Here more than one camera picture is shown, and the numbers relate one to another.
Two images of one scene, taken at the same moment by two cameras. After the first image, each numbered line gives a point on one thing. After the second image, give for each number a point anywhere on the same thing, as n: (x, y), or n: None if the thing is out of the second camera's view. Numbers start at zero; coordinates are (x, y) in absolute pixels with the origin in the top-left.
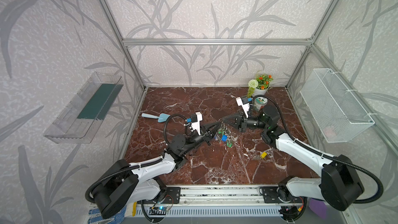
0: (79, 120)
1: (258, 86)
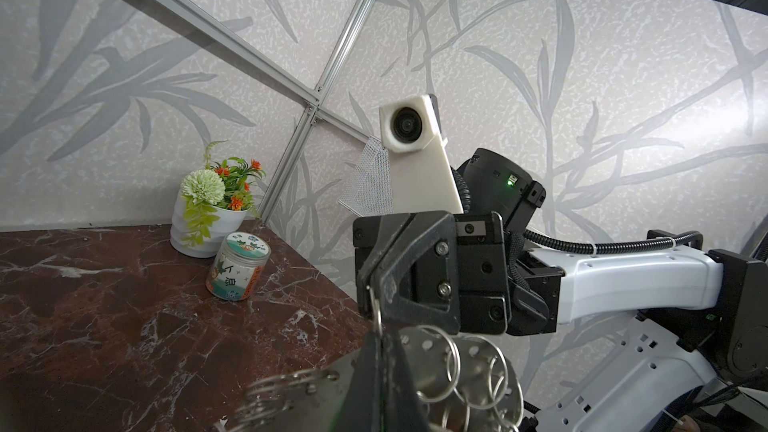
0: None
1: (211, 203)
